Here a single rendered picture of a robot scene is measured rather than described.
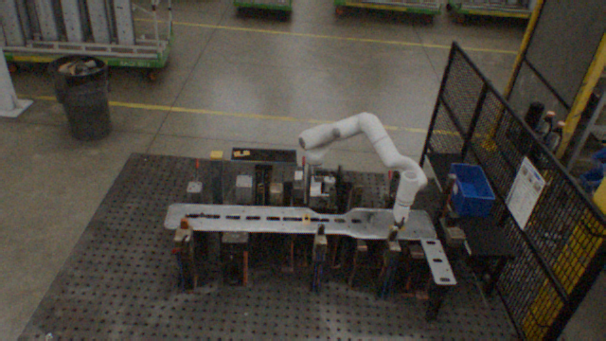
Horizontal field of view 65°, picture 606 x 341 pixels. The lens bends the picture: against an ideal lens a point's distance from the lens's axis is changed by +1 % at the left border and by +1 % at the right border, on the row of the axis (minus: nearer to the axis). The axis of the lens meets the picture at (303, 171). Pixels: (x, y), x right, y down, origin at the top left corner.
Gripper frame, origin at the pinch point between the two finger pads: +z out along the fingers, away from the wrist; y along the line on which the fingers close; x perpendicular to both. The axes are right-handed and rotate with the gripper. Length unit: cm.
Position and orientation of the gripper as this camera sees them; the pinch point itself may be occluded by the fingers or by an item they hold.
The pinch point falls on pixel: (398, 224)
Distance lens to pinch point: 245.6
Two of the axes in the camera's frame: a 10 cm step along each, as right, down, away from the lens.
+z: -0.8, 8.1, 5.8
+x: 10.0, 0.4, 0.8
